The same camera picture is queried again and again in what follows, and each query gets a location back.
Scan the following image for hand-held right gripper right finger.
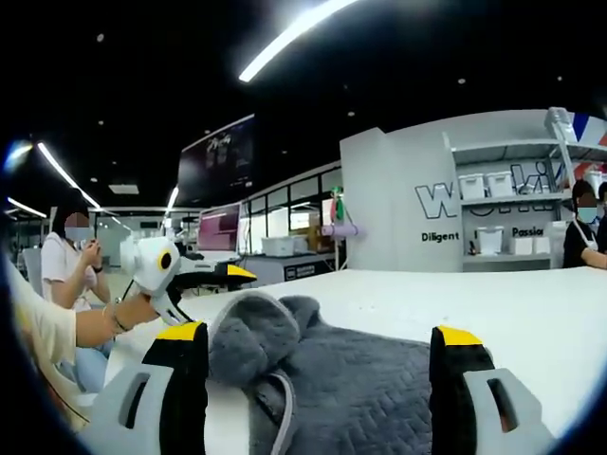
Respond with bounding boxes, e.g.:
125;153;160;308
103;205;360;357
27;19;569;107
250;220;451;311
429;324;554;455

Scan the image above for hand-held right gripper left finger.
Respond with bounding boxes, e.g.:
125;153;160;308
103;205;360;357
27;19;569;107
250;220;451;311
87;320;210;455

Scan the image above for grey towel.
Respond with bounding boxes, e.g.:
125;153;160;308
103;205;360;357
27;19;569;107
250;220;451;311
208;292;435;455

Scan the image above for person's left hand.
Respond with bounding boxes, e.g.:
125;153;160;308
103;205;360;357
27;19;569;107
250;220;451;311
123;294;162;329

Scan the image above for computer monitor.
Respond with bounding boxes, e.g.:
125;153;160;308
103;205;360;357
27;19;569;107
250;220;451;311
196;203;243;255

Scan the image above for white lidded box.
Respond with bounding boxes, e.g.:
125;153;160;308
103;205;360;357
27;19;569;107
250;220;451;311
261;235;310;258

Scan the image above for white table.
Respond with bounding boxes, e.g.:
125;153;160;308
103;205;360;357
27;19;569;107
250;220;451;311
70;267;607;455

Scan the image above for white stand with coloured hangers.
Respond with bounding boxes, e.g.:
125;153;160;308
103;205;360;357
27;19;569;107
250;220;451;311
330;186;351;272

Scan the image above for purple rolled mat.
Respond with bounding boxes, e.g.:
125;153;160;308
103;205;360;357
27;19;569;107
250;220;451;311
321;224;368;239

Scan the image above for ceiling light strip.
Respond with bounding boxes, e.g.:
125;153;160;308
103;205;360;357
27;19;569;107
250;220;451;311
238;0;362;83
7;196;48;220
36;141;103;210

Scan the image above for black hanging display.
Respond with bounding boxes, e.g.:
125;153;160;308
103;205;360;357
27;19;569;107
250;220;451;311
177;113;256;193

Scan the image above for grey metal shelf unit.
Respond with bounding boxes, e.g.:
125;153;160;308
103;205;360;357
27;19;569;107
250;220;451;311
443;107;607;274

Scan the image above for shelf white storage bins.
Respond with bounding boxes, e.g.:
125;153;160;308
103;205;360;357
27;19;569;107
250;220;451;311
457;169;607;258

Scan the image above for red white blue banner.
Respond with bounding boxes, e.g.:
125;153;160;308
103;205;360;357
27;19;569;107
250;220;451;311
571;111;607;144

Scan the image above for black frame desk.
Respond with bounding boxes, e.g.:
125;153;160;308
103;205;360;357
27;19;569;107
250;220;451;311
198;250;340;288

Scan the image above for wrist bracelet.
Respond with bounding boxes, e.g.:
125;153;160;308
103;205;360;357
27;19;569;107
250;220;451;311
101;302;133;334

